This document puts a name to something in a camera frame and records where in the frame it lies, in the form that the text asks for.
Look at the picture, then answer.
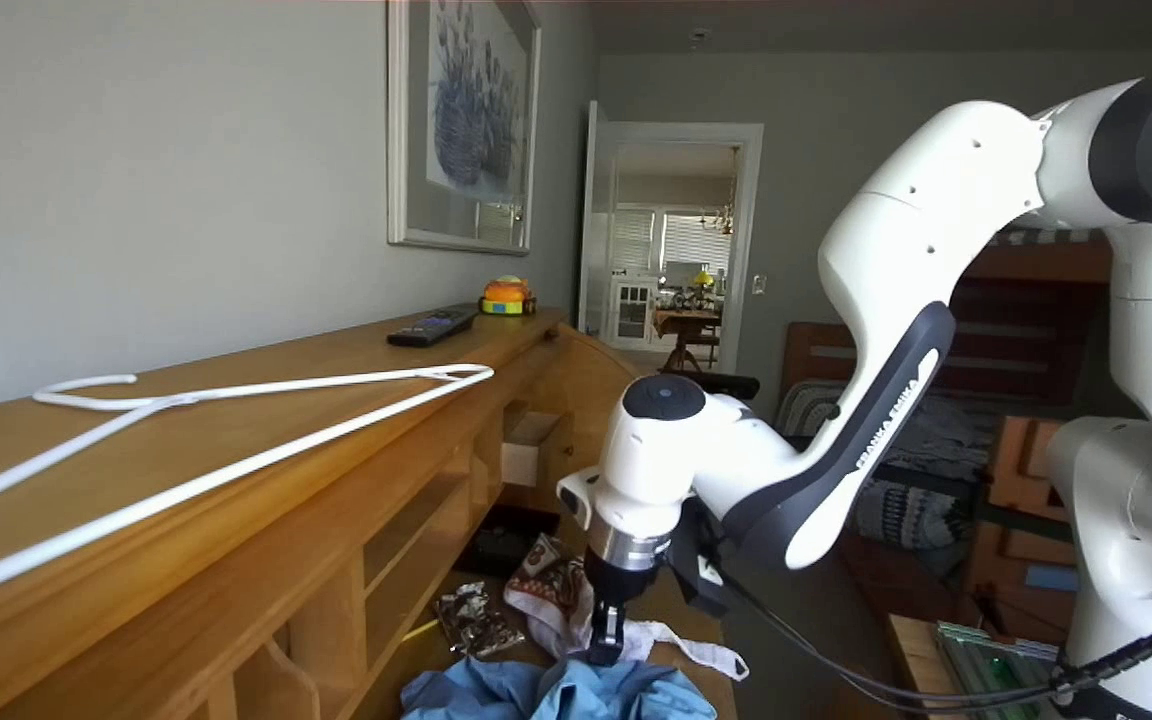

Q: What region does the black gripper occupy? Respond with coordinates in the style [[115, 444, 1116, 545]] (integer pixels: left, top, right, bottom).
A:
[[586, 555, 656, 663]]

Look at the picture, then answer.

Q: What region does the blue cloth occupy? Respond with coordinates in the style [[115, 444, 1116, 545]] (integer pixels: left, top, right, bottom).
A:
[[402, 660, 720, 720]]

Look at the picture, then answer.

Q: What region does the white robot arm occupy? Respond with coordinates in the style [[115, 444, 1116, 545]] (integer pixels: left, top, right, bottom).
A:
[[561, 76, 1152, 720]]

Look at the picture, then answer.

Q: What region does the white paper tag strip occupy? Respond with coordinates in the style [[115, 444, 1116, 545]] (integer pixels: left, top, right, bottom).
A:
[[619, 621, 753, 680]]

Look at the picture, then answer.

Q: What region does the crumpled snack wrapper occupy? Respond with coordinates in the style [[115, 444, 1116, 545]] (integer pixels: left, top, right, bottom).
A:
[[432, 537, 592, 660]]

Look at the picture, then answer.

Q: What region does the black remote control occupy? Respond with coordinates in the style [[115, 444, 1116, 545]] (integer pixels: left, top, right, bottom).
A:
[[391, 303, 476, 349]]

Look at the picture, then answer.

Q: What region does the yellow green toy block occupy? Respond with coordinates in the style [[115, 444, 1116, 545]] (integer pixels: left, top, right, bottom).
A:
[[479, 275, 536, 315]]

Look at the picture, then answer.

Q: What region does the wooden hutch desk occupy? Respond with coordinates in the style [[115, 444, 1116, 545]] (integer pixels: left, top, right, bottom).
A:
[[0, 313, 637, 720]]

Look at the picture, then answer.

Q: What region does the white plastic hanger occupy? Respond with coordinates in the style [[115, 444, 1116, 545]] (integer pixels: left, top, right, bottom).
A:
[[0, 364, 494, 587]]

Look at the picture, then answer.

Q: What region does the white door frame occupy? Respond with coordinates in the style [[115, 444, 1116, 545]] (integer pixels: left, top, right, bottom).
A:
[[577, 102, 765, 373]]

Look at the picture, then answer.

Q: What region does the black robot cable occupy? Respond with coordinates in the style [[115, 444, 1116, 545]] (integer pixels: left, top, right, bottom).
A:
[[681, 505, 1152, 715]]

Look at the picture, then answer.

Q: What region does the framed wall picture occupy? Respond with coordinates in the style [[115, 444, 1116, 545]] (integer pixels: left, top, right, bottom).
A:
[[385, 0, 543, 258]]

